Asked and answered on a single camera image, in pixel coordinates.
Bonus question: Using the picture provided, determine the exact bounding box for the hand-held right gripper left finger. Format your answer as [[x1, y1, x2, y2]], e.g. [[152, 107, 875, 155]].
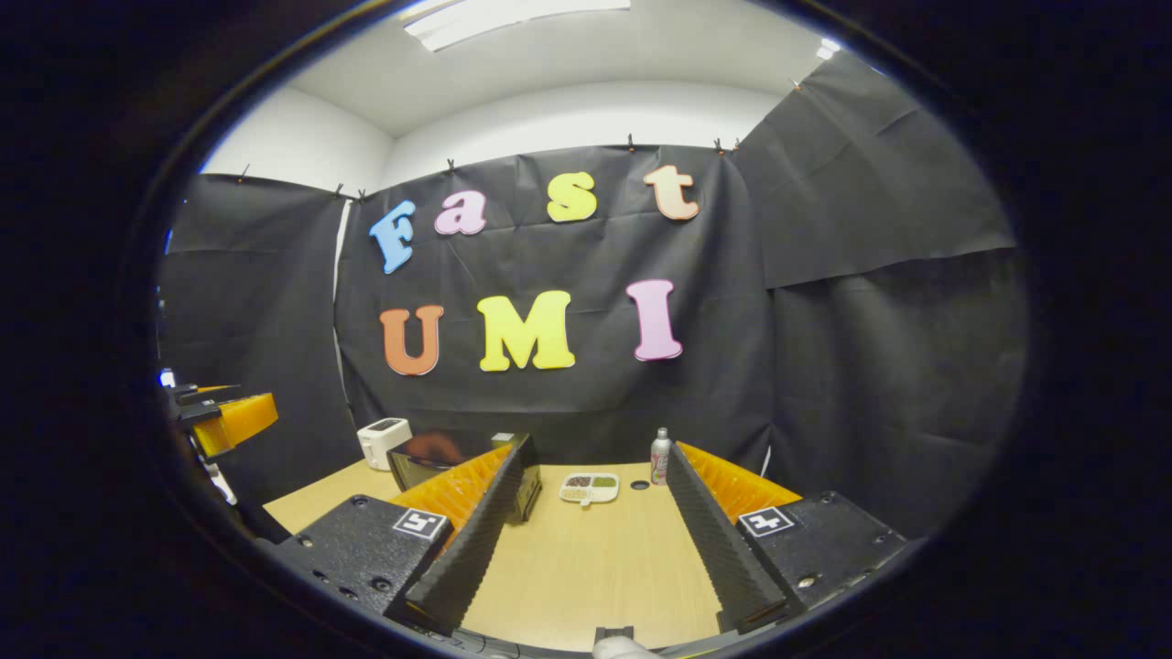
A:
[[275, 444, 525, 632]]

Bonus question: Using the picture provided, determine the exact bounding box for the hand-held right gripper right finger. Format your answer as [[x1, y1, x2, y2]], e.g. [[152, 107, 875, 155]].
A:
[[666, 442, 907, 632]]

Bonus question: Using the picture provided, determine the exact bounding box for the black electric oven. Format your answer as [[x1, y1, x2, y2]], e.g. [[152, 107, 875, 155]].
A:
[[386, 432, 543, 524]]

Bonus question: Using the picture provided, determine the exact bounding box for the white toaster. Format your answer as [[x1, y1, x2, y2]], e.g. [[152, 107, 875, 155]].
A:
[[357, 417, 413, 471]]

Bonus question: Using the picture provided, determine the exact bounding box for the white divided snack dish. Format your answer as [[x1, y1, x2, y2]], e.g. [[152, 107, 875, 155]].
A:
[[559, 472, 620, 507]]

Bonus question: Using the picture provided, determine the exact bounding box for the ceiling light panel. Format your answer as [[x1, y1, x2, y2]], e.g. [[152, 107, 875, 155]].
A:
[[403, 0, 633, 51]]

